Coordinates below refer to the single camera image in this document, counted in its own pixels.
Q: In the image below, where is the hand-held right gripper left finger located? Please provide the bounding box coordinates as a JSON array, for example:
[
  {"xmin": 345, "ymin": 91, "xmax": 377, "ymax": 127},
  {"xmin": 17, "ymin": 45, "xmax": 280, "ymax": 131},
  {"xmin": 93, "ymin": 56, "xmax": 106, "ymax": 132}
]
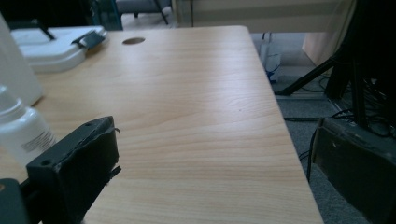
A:
[{"xmin": 26, "ymin": 116, "xmax": 122, "ymax": 224}]

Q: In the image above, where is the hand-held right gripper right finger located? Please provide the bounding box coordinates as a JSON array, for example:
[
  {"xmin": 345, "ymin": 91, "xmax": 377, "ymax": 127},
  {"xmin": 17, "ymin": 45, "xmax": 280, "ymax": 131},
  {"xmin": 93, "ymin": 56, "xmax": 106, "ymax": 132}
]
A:
[{"xmin": 311, "ymin": 117, "xmax": 396, "ymax": 224}]

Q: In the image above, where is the white plastic bottle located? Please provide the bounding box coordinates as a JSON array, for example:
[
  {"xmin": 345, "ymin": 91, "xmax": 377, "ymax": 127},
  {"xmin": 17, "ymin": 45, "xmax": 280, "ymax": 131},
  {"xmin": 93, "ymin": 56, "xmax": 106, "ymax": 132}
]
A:
[{"xmin": 0, "ymin": 83, "xmax": 58, "ymax": 169}]

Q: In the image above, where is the tall white plastic container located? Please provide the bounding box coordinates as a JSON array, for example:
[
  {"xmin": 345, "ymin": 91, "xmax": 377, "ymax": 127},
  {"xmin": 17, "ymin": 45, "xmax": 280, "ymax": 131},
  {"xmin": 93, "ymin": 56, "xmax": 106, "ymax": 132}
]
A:
[{"xmin": 0, "ymin": 12, "xmax": 45, "ymax": 106}]

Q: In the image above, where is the flat white plastic case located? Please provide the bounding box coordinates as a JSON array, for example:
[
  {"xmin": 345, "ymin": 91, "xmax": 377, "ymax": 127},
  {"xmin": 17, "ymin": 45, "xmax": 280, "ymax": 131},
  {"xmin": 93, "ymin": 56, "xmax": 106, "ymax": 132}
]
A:
[{"xmin": 10, "ymin": 25, "xmax": 110, "ymax": 75}]

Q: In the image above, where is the black metal stand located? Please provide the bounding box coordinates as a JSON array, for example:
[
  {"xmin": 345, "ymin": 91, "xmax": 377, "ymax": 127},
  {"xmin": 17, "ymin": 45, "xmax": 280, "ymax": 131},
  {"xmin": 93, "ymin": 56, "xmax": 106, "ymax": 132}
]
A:
[{"xmin": 274, "ymin": 0, "xmax": 396, "ymax": 129}]

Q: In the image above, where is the grey chair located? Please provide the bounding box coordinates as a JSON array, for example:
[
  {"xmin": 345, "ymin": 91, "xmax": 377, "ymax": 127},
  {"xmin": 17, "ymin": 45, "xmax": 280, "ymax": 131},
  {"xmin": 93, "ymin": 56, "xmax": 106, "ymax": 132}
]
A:
[{"xmin": 115, "ymin": 0, "xmax": 174, "ymax": 26}]

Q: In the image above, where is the tangle of black cables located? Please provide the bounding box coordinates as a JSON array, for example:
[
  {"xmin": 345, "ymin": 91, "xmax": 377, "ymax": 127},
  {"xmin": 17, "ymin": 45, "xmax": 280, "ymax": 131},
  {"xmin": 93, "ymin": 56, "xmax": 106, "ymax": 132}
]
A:
[{"xmin": 330, "ymin": 76, "xmax": 396, "ymax": 138}]

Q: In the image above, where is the black cable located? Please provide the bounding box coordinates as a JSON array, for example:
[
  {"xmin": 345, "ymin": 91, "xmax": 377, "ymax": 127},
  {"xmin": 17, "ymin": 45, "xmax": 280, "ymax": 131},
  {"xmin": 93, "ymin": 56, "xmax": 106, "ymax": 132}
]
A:
[{"xmin": 283, "ymin": 116, "xmax": 322, "ymax": 123}]

